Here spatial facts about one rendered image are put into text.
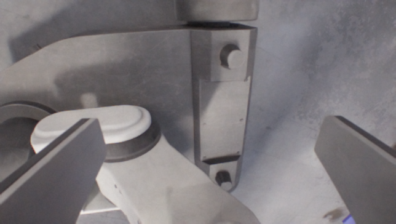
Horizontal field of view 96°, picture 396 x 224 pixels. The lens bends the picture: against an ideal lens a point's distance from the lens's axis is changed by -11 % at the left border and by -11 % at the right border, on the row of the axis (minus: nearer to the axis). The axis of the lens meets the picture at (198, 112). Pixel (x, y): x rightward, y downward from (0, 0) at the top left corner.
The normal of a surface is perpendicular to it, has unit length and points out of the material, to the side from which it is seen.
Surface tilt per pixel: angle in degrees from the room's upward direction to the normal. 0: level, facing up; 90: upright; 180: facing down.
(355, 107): 0
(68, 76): 0
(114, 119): 90
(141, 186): 90
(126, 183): 90
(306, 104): 0
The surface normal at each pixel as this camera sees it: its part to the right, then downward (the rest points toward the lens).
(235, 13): 0.29, 0.48
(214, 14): -0.13, 0.51
